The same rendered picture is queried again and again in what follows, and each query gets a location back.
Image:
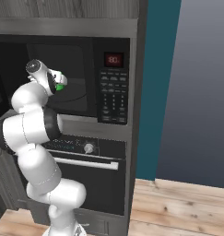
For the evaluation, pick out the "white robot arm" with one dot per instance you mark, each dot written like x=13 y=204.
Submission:
x=33 y=129

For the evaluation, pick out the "dark grey cupboard housing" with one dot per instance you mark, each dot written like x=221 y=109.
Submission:
x=138 y=92

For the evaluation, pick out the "silver oven knob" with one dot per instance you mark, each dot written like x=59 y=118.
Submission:
x=89 y=148

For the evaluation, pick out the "black and steel microwave oven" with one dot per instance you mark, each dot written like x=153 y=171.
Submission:
x=115 y=61

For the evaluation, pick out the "black oven door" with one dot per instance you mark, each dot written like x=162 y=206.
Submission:
x=98 y=187

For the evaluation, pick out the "dark grey drawer front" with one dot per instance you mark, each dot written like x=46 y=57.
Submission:
x=104 y=222

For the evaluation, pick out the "grey wood cupboard door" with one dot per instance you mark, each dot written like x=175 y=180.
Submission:
x=70 y=7

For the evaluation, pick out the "dark grey panelled cupboard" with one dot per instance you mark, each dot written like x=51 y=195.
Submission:
x=5 y=181

